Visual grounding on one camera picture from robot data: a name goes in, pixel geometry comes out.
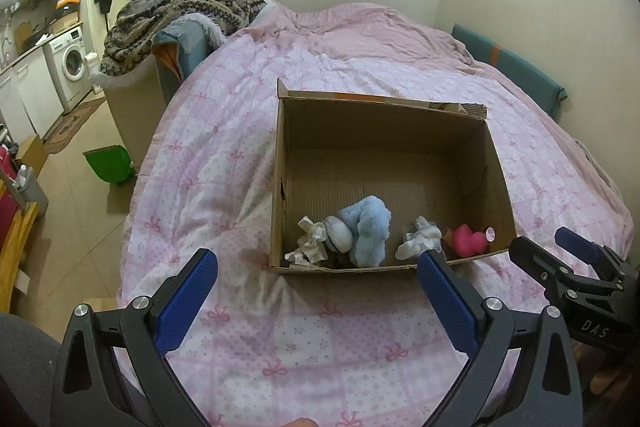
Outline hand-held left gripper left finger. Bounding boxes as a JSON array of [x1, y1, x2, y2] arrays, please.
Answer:
[[50, 248, 219, 427]]

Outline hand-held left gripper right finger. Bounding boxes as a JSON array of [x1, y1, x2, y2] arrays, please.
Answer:
[[416, 251, 585, 427]]

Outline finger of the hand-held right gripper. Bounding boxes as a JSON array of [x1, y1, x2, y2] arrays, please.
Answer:
[[509, 236, 576, 308], [554, 227, 626, 268]]

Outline pink rubber toy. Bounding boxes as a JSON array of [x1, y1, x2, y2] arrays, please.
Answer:
[[442, 224, 488, 257]]

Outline white paper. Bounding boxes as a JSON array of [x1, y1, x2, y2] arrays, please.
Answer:
[[396, 216, 443, 262], [284, 216, 329, 265]]

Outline light blue plush toy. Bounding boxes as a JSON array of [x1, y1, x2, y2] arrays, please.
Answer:
[[339, 195, 392, 267]]

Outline green dustpan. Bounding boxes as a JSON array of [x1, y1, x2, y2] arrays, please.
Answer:
[[82, 146, 137, 186]]

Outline pink patterned quilt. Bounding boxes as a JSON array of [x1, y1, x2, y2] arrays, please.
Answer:
[[116, 2, 636, 427]]

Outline cream ribbed cloth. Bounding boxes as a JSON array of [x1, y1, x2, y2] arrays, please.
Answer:
[[435, 102, 488, 122]]

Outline person's grey trouser leg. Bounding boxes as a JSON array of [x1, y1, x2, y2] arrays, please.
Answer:
[[0, 312, 63, 427]]

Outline yellow wooden chair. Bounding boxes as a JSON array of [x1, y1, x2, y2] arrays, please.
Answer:
[[0, 202, 41, 313]]

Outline teal headboard cushion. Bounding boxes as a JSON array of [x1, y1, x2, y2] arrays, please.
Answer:
[[451, 23, 568, 118]]

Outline grey plastic container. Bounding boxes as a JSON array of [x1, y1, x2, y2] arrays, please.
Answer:
[[12, 167, 49, 218]]

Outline red bag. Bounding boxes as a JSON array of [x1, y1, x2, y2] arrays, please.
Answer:
[[0, 146, 17, 253]]

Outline brown patterned floor rug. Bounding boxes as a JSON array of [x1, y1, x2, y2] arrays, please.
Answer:
[[42, 97, 107, 155]]

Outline small cardboard box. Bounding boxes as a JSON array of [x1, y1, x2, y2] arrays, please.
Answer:
[[17, 134, 48, 175]]

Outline teal beige armchair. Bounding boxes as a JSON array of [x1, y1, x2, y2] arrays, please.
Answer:
[[100, 14, 226, 162]]

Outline white kitchen cabinets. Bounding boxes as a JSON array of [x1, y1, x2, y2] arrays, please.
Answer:
[[0, 42, 66, 142]]

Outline white washing machine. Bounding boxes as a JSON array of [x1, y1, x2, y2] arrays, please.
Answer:
[[42, 24, 93, 112]]

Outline brown patterned knit blanket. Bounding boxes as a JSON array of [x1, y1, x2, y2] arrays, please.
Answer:
[[99, 0, 266, 78]]

